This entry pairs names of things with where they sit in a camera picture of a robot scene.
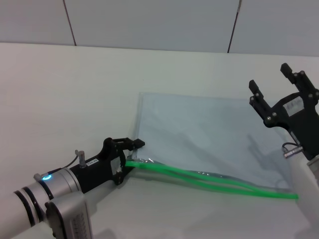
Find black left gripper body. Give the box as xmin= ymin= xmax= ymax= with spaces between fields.
xmin=69 ymin=137 xmax=126 ymax=195

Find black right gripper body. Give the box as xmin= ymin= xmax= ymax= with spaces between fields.
xmin=272 ymin=91 xmax=319 ymax=161

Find clear document bag green zip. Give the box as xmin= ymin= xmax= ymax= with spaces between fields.
xmin=126 ymin=92 xmax=300 ymax=201

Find left gripper cable with plug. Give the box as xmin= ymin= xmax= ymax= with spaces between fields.
xmin=33 ymin=149 xmax=87 ymax=181

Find gripper cable with plug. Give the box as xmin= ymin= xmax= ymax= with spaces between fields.
xmin=33 ymin=149 xmax=87 ymax=181
xmin=282 ymin=142 xmax=304 ymax=159

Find right gripper cable with plug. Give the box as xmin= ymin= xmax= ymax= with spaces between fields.
xmin=282 ymin=142 xmax=304 ymax=159

